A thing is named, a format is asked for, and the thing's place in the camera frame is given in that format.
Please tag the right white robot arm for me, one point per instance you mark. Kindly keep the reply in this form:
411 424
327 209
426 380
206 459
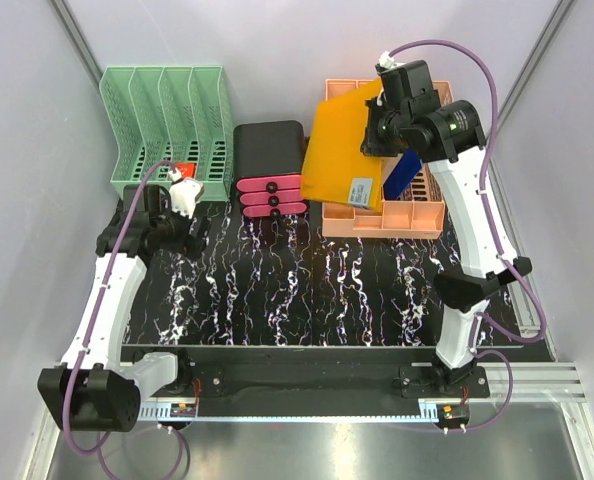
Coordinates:
488 261

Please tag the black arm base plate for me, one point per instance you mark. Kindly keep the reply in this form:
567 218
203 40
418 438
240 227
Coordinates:
213 380

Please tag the black marble desk mat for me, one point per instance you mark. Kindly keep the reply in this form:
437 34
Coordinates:
265 282

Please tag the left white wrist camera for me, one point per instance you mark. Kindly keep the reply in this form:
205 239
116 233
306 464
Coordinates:
185 193

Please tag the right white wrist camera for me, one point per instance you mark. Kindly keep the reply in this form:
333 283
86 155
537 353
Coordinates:
386 62

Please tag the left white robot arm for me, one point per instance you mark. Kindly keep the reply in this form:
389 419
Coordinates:
122 260

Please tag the orange file organizer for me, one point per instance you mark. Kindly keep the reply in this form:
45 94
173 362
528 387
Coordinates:
417 213

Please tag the blue folder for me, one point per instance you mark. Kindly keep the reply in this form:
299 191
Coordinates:
408 166

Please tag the pink top drawer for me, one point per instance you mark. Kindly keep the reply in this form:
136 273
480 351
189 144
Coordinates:
268 184

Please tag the pink bottom drawer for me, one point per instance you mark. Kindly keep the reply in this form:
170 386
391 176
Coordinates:
282 209

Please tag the yellow folder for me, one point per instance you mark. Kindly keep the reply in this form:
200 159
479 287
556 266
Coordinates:
335 170

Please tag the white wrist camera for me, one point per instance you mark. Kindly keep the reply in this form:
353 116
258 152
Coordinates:
185 193
386 62

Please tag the red square eraser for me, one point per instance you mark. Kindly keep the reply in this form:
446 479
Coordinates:
186 170

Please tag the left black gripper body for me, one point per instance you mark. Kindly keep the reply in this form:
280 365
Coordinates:
175 236

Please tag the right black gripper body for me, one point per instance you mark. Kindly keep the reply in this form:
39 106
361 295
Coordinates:
382 134

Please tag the pink drawer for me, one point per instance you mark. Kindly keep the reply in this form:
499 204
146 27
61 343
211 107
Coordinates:
282 209
270 199
268 184

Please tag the aluminium frame rail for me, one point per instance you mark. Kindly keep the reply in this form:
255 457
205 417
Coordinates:
522 379

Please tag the green file organizer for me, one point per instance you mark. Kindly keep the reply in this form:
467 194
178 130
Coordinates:
180 114

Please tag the black drawer cabinet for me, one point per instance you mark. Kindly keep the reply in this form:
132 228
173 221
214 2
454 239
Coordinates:
268 149

